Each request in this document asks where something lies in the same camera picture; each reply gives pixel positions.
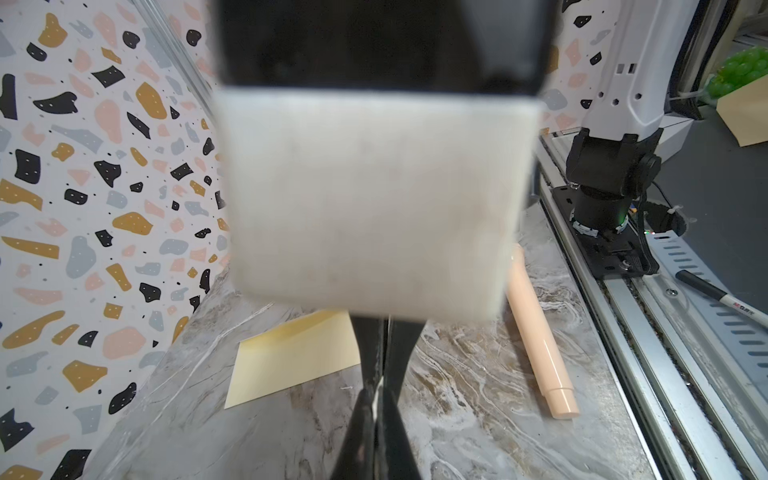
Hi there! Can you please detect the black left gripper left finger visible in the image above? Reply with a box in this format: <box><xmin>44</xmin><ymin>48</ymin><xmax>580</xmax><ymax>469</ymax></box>
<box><xmin>330</xmin><ymin>389</ymin><xmax>375</xmax><ymax>480</ymax></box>

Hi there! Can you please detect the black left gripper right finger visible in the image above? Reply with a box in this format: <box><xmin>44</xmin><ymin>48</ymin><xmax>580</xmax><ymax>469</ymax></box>
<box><xmin>376</xmin><ymin>389</ymin><xmax>420</xmax><ymax>480</ymax></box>

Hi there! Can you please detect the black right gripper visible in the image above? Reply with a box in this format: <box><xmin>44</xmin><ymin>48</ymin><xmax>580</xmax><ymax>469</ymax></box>
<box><xmin>211</xmin><ymin>0</ymin><xmax>559</xmax><ymax>96</ymax></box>

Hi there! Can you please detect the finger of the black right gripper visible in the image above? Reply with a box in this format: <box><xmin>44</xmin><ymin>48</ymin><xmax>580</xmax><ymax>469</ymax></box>
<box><xmin>384</xmin><ymin>319</ymin><xmax>425</xmax><ymax>403</ymax></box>
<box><xmin>350</xmin><ymin>314</ymin><xmax>386</xmax><ymax>390</ymax></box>

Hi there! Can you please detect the pale yellow letter paper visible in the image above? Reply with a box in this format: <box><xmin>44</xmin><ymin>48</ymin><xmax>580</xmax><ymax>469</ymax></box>
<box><xmin>225</xmin><ymin>310</ymin><xmax>360</xmax><ymax>408</ymax></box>

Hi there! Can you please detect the beige toy microphone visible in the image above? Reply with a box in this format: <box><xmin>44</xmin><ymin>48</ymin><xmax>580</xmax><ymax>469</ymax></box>
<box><xmin>506</xmin><ymin>244</ymin><xmax>580</xmax><ymax>420</ymax></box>

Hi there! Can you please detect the green bumpy ball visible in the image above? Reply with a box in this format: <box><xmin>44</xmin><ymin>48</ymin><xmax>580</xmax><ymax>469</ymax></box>
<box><xmin>706</xmin><ymin>47</ymin><xmax>767</xmax><ymax>99</ymax></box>

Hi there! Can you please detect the brown cardboard box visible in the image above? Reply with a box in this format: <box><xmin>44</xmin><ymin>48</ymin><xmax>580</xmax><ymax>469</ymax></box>
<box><xmin>716</xmin><ymin>92</ymin><xmax>767</xmax><ymax>147</ymax></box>

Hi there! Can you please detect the black marker pen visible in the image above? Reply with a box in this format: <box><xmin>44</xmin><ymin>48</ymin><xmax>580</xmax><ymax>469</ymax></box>
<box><xmin>675</xmin><ymin>270</ymin><xmax>768</xmax><ymax>328</ymax></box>

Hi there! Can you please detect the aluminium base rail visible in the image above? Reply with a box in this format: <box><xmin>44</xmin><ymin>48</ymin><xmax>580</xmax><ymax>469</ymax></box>
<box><xmin>535</xmin><ymin>135</ymin><xmax>767</xmax><ymax>479</ymax></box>

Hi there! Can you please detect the aluminium corner post right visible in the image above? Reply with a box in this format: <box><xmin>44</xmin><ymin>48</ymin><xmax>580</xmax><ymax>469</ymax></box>
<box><xmin>132</xmin><ymin>0</ymin><xmax>219</xmax><ymax>129</ymax></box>

